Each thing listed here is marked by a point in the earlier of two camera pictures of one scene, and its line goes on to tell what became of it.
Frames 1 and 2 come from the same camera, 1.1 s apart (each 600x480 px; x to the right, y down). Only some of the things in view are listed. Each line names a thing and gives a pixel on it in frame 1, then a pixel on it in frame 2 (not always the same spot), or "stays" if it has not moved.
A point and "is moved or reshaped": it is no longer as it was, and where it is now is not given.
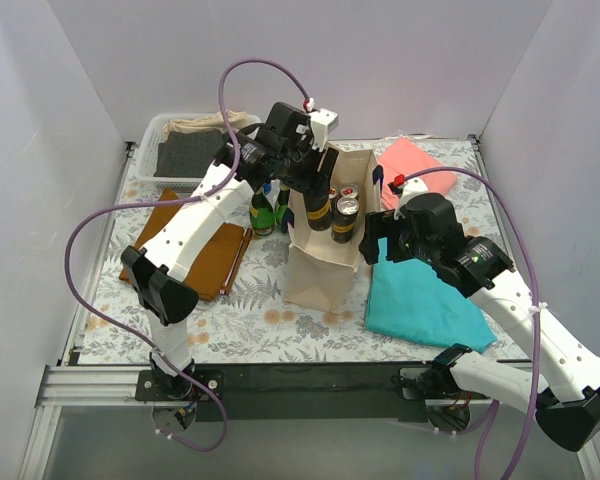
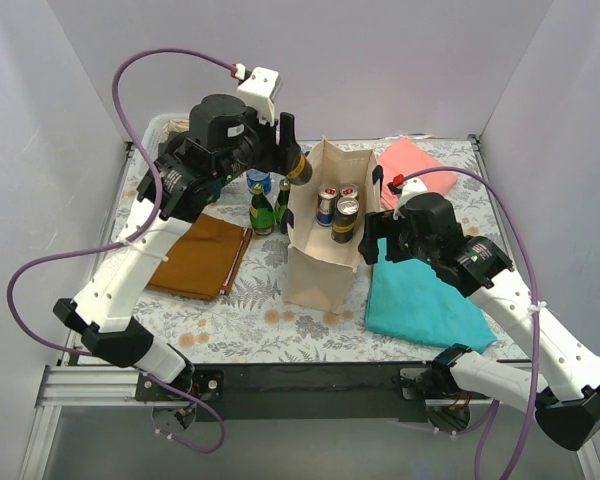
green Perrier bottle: (282, 202) stays
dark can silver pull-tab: (343, 226) stays
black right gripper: (375, 235) stays
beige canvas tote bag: (318, 273) stays
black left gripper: (318, 179) to (278, 148)
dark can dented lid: (319, 211) is moved or reshaped
